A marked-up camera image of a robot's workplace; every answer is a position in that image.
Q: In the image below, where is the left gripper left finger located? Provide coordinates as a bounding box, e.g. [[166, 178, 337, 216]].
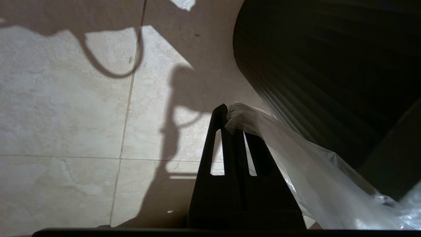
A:
[[187, 104, 244, 229]]

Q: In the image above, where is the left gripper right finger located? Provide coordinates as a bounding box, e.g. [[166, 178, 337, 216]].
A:
[[234, 130, 306, 229]]

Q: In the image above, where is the clear plastic trash bag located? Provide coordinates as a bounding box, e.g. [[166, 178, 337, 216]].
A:
[[225, 102, 421, 231]]

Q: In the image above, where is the grey round trash bin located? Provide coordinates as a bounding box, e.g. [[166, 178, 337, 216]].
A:
[[233, 0, 421, 202]]

